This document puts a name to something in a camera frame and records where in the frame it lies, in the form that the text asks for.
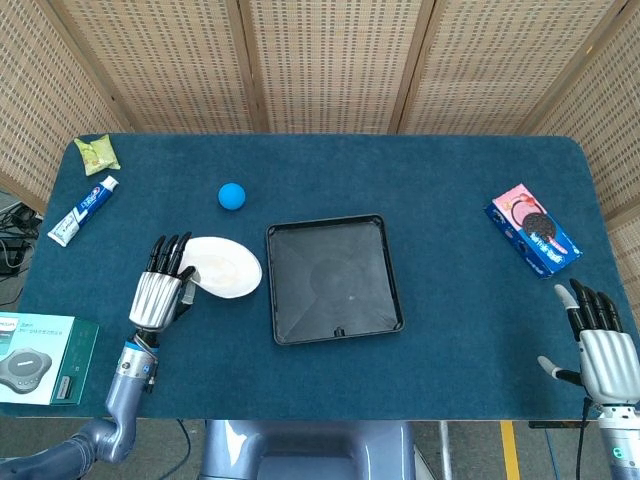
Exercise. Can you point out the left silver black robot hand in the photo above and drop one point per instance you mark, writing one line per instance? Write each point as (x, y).
(159, 295)

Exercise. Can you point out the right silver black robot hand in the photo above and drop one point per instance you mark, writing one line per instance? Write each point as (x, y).
(602, 360)

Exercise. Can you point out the white round plate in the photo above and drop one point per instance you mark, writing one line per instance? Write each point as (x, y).
(225, 267)

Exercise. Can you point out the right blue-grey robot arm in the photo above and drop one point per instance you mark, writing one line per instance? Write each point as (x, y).
(620, 442)

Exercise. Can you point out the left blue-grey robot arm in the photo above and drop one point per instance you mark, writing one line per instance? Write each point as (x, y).
(120, 400)

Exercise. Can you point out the black square plastic tray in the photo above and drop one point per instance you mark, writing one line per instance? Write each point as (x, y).
(332, 278)

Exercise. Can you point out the white blue toothpaste tube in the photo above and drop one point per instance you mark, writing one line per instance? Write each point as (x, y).
(82, 210)

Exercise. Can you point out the blue ball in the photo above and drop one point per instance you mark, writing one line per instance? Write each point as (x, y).
(232, 195)

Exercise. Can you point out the white green speaker box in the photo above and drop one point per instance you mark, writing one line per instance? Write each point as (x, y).
(40, 360)

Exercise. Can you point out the blue pink cookie box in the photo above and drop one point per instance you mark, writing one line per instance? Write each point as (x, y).
(533, 236)

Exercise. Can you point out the green snack packet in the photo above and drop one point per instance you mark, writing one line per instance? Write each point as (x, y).
(97, 155)

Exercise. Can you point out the metal table leg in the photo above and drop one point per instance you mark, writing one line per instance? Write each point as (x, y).
(445, 450)

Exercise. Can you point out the blue felt table cover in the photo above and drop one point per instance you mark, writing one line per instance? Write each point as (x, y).
(400, 375)

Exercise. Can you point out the blue-grey robot torso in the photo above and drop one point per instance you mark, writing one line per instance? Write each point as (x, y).
(310, 450)

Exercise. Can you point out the wooden woven folding screen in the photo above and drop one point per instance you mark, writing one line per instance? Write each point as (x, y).
(320, 65)

